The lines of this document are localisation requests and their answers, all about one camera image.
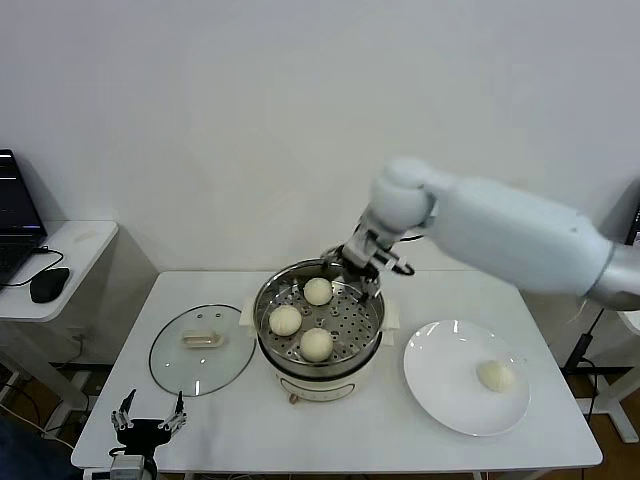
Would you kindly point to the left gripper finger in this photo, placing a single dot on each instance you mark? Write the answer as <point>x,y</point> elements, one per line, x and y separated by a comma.
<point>175,421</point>
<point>120,421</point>

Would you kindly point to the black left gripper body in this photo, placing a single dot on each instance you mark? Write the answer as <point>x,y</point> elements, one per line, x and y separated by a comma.
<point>142,436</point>

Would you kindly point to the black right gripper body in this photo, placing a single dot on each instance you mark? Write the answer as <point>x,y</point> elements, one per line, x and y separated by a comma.
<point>359,274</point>

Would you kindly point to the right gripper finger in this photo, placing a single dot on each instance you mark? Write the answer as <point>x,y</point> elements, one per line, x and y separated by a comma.
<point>372,292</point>
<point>332,253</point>

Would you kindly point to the white steamed baozi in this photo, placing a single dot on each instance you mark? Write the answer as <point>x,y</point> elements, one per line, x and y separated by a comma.
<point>318,291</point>
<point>285,320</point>
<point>495,376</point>
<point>316,345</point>

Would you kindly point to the round glass pot lid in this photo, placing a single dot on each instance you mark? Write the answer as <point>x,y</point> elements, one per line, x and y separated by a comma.
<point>210,370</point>

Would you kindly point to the black computer mouse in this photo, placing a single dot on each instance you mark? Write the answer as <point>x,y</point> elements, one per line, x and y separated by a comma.
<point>49,285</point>

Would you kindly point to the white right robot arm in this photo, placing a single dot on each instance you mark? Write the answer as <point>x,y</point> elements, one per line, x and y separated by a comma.
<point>500,230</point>

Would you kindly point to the perforated steel steamer basket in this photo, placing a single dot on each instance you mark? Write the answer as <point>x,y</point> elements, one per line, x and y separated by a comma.
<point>350,330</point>

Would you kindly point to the blue jeans leg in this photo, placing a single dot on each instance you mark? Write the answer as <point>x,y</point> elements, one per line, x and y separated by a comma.
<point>20,450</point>

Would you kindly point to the cream electric cooking pot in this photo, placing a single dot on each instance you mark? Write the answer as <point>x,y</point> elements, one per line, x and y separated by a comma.
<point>320,385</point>

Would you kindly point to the white round plate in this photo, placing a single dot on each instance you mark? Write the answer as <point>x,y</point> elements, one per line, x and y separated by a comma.
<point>440,375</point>

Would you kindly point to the white side table beige panel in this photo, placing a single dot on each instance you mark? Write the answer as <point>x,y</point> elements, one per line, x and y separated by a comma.
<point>85,255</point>

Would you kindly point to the black laptop with text screen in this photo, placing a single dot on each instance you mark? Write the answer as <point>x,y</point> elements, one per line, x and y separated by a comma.
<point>15,210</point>

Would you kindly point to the white side table with label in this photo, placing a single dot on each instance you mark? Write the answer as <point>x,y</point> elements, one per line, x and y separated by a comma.
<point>631,322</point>

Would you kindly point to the dark laptop with grey edge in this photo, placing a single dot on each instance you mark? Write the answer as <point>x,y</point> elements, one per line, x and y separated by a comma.
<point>635,227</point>

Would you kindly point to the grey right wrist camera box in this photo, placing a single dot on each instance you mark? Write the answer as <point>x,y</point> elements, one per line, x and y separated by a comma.
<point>362,247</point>

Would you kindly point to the white wall socket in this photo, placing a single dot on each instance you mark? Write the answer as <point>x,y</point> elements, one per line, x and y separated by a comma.
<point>80,334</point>

